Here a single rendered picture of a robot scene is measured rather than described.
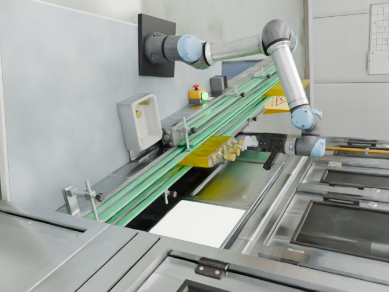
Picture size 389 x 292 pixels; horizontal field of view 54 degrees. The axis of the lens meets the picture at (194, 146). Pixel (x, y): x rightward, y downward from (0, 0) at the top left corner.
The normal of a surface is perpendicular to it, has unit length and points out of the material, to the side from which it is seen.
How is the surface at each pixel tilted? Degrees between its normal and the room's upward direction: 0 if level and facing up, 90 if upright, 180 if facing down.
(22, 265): 90
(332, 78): 90
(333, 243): 90
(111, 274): 90
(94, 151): 0
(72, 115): 0
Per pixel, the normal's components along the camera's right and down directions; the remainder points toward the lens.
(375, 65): -0.48, 0.38
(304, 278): -0.13, -0.92
